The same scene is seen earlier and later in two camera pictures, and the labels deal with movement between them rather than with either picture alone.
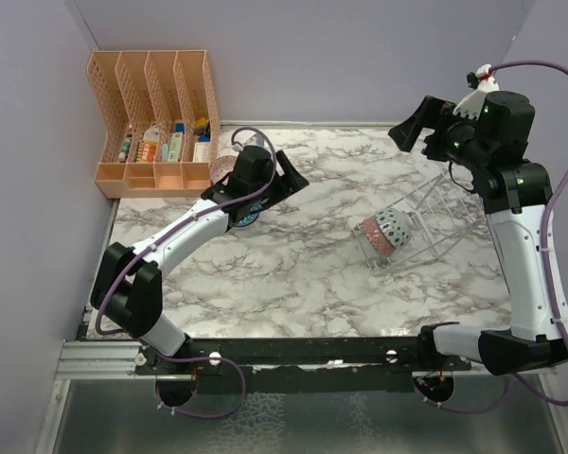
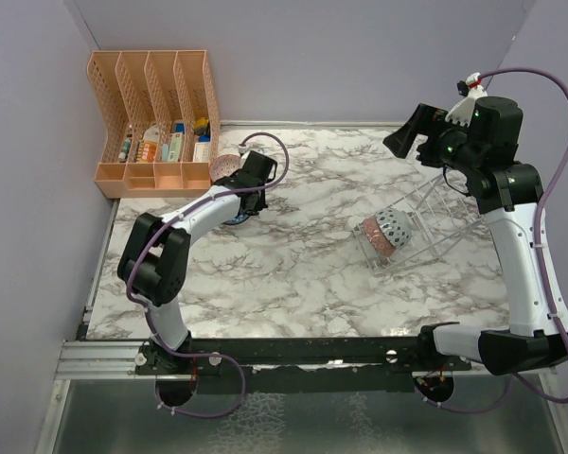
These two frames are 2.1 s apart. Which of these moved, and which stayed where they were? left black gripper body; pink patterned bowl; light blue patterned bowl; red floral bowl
Moved: left black gripper body
Stayed: red floral bowl; pink patterned bowl; light blue patterned bowl
